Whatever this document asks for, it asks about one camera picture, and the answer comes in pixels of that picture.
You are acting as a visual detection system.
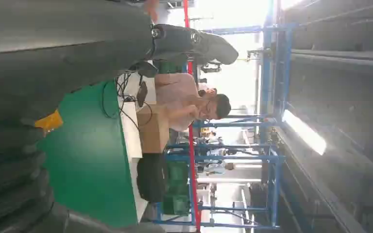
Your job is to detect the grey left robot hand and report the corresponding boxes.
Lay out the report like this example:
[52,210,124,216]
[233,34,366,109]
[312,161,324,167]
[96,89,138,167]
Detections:
[0,0,239,127]

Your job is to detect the yellow sheet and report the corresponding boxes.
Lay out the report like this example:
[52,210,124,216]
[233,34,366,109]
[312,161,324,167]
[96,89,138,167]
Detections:
[34,109,64,133]

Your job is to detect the white table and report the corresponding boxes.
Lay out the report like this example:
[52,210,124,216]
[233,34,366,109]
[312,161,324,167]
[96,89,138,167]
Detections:
[117,72,158,222]

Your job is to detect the green table mat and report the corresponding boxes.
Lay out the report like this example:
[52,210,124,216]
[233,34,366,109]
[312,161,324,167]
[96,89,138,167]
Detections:
[36,80,139,229]

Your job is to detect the cardboard box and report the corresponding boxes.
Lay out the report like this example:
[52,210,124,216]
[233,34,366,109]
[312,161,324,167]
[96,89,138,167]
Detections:
[136,104,170,154]

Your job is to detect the person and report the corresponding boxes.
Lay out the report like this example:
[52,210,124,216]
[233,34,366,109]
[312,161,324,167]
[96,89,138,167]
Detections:
[154,72,232,133]

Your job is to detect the black carrying case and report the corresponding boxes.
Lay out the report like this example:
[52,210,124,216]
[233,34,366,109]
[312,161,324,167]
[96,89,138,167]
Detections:
[136,152,169,204]

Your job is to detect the green crate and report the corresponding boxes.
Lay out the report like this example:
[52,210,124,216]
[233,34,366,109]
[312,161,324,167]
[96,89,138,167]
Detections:
[162,161,191,216]

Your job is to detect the red pole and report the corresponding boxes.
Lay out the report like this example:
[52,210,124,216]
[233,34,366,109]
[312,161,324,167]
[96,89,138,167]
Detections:
[182,0,202,233]

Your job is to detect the blue metal rack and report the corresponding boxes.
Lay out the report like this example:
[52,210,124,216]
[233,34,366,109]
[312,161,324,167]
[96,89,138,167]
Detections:
[154,22,297,231]

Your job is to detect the ceiling light strip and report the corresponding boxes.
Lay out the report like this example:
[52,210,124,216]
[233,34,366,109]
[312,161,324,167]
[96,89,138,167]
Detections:
[281,109,328,156]

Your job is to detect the black cable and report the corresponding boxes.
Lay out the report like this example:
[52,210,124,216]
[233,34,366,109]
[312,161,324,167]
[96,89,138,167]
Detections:
[101,74,153,130]

